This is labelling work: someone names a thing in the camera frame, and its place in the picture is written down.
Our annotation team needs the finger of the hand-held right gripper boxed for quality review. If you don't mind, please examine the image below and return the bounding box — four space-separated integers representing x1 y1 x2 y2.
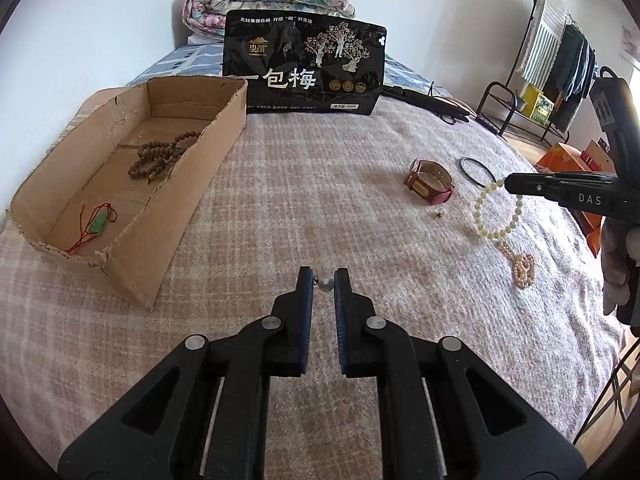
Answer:
504 172 621 216

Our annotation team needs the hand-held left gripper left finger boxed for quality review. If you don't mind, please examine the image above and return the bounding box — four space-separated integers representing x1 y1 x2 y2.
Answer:
57 266 316 480

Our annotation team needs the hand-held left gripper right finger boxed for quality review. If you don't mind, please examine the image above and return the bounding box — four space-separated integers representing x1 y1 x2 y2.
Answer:
333 267 587 480

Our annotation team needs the white bead bracelet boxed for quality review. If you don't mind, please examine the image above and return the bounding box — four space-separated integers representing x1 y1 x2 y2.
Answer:
472 181 525 239

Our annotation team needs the person's right hand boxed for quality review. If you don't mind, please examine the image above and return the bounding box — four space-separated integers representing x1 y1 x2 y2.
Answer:
599 220 633 317

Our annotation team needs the orange cardboard box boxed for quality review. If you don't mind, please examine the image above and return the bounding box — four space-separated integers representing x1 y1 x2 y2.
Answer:
534 142 617 259

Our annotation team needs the yellow green box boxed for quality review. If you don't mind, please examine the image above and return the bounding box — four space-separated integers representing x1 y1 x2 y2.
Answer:
519 84 556 126

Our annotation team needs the dark green hanging garment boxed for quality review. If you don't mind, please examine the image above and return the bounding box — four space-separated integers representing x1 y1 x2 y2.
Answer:
544 22 592 107

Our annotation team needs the low black metal shelf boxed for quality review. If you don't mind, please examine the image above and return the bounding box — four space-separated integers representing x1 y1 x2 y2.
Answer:
474 80 532 137

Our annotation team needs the pink plaid blanket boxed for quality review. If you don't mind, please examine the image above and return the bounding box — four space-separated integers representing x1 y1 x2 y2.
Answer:
0 77 629 480

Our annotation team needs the black metal clothes rack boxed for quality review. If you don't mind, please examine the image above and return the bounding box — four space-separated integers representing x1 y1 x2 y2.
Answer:
509 0 602 147

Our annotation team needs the grey striped hanging cloth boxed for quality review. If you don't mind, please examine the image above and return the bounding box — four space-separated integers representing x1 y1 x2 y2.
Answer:
521 0 569 82

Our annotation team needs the black printed snack bag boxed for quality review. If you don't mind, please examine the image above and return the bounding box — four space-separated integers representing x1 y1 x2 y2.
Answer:
222 8 389 117

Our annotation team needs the blue patterned bed sheet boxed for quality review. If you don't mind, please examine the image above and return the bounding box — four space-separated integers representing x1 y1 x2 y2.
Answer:
127 35 447 99

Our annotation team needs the folded floral quilt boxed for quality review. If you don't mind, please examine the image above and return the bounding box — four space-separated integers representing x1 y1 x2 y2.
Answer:
182 0 357 37

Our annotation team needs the thin black ring bangle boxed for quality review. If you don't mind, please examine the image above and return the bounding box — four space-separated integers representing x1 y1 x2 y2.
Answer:
459 157 497 185

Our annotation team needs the red leather strap watch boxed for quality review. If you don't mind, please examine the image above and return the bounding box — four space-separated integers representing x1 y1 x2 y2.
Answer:
405 158 456 206

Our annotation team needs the brown wooden bead necklace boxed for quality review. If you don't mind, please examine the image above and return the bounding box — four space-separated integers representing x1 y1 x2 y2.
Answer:
120 130 204 185

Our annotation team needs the green jade pendant red cord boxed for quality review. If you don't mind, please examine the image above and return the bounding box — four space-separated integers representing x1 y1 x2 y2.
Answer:
67 202 121 254

